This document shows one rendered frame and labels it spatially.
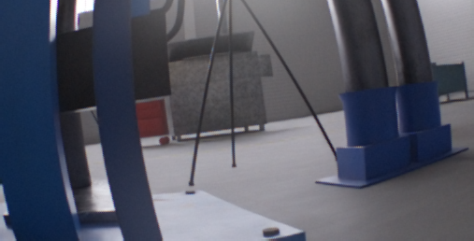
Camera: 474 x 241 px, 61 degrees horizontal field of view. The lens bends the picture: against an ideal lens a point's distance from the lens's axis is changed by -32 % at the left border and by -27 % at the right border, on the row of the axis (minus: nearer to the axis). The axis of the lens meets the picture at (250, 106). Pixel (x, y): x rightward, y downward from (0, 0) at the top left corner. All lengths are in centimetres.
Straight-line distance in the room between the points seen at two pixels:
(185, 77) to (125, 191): 871
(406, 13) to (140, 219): 191
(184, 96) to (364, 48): 729
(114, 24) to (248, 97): 886
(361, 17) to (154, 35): 112
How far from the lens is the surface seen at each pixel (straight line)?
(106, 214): 122
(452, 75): 923
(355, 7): 214
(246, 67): 945
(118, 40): 58
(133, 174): 58
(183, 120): 923
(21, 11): 102
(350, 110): 213
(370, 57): 212
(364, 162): 206
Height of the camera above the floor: 35
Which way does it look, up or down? level
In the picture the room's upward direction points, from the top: 8 degrees counter-clockwise
